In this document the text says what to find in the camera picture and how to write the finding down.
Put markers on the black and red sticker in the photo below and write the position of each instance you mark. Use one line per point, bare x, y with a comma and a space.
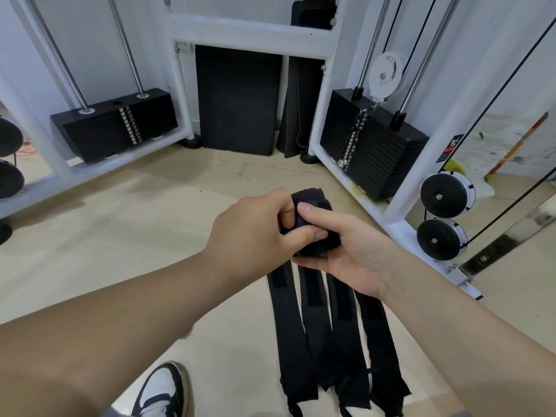
451, 148

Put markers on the white pulley wheel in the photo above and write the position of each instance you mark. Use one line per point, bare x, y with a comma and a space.
386, 75

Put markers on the chrome guide rod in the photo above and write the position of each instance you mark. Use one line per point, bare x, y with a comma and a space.
128, 47
423, 60
373, 43
56, 56

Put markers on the person's right hand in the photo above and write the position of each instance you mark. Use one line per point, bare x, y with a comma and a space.
360, 256

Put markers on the person's right thumb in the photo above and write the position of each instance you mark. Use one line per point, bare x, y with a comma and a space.
321, 216

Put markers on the low black weight stack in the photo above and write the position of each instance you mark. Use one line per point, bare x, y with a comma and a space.
100, 125

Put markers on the black rubber foot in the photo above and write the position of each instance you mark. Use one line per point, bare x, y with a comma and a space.
309, 158
191, 141

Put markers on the metal floor strip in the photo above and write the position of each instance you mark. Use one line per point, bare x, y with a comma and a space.
508, 238

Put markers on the black folded exercise mat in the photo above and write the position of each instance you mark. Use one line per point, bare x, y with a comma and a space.
299, 104

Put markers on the person's left hand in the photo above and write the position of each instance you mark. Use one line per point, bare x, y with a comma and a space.
247, 234

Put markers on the person's right forearm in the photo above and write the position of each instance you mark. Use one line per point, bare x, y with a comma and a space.
469, 343

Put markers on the black foam pad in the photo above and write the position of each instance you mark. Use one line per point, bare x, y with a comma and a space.
239, 99

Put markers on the tall black weight stack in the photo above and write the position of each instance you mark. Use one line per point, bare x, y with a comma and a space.
382, 151

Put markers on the person's left forearm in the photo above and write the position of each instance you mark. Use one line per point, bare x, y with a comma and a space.
100, 334

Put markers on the orange and yellow stick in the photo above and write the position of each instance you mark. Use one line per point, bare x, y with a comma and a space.
519, 143

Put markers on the black and white sneaker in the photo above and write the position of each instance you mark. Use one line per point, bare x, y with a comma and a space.
158, 390

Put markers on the person's left thumb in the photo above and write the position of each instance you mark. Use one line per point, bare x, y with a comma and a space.
306, 236

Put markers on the black pulley wheel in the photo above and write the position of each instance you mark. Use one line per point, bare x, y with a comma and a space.
8, 136
9, 180
445, 195
438, 239

